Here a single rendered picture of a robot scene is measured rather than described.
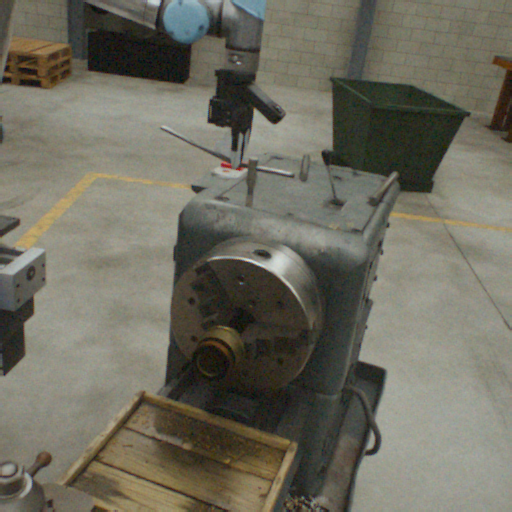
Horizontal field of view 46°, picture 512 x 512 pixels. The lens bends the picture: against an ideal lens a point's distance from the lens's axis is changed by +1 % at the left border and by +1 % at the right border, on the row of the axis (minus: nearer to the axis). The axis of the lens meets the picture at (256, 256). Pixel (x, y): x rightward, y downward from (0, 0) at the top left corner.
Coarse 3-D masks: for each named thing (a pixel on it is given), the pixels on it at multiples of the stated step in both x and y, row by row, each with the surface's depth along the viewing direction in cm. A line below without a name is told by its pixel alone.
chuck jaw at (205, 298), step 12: (204, 264) 121; (204, 276) 117; (216, 276) 121; (192, 288) 119; (204, 288) 118; (216, 288) 119; (204, 300) 118; (216, 300) 117; (228, 300) 121; (204, 312) 117; (216, 312) 116; (228, 312) 119; (204, 324) 116; (216, 324) 115
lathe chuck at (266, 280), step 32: (224, 256) 119; (256, 256) 119; (224, 288) 121; (256, 288) 118; (288, 288) 116; (192, 320) 127; (256, 320) 121; (288, 320) 119; (320, 320) 125; (192, 352) 130; (224, 384) 130; (256, 384) 127
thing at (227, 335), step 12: (204, 336) 114; (216, 336) 112; (228, 336) 113; (204, 348) 110; (216, 348) 109; (228, 348) 112; (240, 348) 114; (192, 360) 112; (204, 360) 115; (216, 360) 117; (228, 360) 110; (240, 360) 115; (204, 372) 112; (216, 372) 113; (228, 372) 111
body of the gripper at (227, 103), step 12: (216, 72) 127; (228, 72) 125; (228, 84) 128; (216, 96) 131; (228, 96) 129; (240, 96) 128; (216, 108) 130; (228, 108) 128; (240, 108) 127; (252, 108) 132; (216, 120) 130; (228, 120) 129; (240, 120) 128; (252, 120) 134
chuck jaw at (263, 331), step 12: (252, 324) 121; (264, 324) 120; (240, 336) 116; (252, 336) 116; (264, 336) 116; (276, 336) 116; (288, 336) 116; (300, 336) 118; (252, 348) 114; (264, 348) 116; (276, 348) 117; (288, 348) 117; (252, 360) 115
